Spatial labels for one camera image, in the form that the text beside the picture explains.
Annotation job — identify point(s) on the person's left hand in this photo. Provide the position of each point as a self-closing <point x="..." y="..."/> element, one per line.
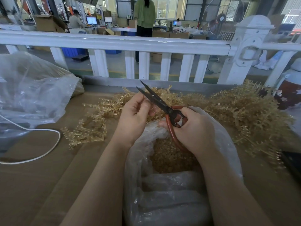
<point x="131" y="120"/>

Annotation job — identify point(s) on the person's right hand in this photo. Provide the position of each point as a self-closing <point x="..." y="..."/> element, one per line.
<point x="195" y="131"/>

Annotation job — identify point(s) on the person's left thumb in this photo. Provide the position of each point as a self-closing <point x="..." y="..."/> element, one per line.
<point x="150" y="108"/>

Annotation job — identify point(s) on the person's right fingers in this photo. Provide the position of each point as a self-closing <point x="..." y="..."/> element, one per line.
<point x="175" y="120"/>

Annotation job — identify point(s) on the person's right forearm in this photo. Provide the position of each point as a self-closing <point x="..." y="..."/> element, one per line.
<point x="230" y="192"/>

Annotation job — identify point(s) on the person's left forearm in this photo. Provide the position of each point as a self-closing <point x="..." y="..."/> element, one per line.
<point x="98" y="185"/>

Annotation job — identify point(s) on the heap of cut amber parts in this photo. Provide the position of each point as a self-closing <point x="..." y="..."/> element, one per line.
<point x="171" y="157"/>

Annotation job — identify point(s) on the white railing fence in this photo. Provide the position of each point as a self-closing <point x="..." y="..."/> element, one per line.
<point x="145" y="51"/>

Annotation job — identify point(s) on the pile of amber plastic sprues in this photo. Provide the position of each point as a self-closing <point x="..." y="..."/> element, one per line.
<point x="235" y="112"/>

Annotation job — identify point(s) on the clear plastic bag of parts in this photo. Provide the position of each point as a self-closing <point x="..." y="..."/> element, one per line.
<point x="169" y="185"/>

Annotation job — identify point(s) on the blue plastic crate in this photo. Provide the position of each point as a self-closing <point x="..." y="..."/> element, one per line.
<point x="74" y="52"/>

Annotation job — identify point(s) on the computer monitor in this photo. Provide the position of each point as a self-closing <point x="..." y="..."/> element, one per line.
<point x="91" y="20"/>

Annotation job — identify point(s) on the standing fan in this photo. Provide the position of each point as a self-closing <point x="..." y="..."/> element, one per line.
<point x="223" y="18"/>

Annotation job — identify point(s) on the large crumpled clear plastic bag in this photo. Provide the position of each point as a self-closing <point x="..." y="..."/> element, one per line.
<point x="30" y="96"/>

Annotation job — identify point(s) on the open cardboard box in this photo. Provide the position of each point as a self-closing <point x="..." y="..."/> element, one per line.
<point x="49" y="23"/>

